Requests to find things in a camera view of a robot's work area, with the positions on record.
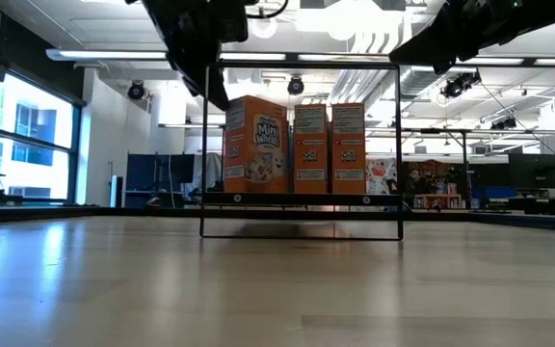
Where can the black ceiling spotlight pair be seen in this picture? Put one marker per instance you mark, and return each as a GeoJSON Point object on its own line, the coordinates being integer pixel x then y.
{"type": "Point", "coordinates": [504, 123]}

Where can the large office window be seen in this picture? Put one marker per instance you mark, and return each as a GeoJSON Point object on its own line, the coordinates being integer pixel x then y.
{"type": "Point", "coordinates": [32, 144]}

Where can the black aluminium table frame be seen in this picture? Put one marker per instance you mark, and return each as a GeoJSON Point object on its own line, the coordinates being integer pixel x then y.
{"type": "Point", "coordinates": [41, 212]}

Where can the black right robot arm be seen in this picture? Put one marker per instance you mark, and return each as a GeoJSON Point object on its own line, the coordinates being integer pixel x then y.
{"type": "Point", "coordinates": [547, 14]}

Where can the cartoon poster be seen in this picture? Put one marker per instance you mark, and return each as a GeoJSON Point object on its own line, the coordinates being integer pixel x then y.
{"type": "Point", "coordinates": [381, 176]}

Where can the black computer monitor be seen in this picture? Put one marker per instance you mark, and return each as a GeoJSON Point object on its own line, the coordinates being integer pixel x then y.
{"type": "Point", "coordinates": [178, 168]}
{"type": "Point", "coordinates": [537, 171]}

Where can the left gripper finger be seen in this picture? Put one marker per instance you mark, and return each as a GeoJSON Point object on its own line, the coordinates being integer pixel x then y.
{"type": "Point", "coordinates": [207, 82]}

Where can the orange Mini Wheats cereal box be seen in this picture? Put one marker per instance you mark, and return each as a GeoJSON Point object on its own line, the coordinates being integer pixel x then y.
{"type": "Point", "coordinates": [311, 159]}
{"type": "Point", "coordinates": [256, 144]}
{"type": "Point", "coordinates": [349, 159]}

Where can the silver ventilation duct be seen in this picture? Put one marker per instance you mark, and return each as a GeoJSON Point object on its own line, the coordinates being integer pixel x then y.
{"type": "Point", "coordinates": [364, 82]}

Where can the long ceiling strip light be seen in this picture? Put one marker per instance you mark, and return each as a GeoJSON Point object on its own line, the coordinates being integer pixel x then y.
{"type": "Point", "coordinates": [106, 54]}
{"type": "Point", "coordinates": [489, 61]}

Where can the low wooden bookshelf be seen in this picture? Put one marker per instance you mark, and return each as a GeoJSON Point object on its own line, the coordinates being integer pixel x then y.
{"type": "Point", "coordinates": [439, 200]}

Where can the black ceiling spotlight cluster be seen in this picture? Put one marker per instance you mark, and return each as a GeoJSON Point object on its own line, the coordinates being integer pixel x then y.
{"type": "Point", "coordinates": [460, 86]}

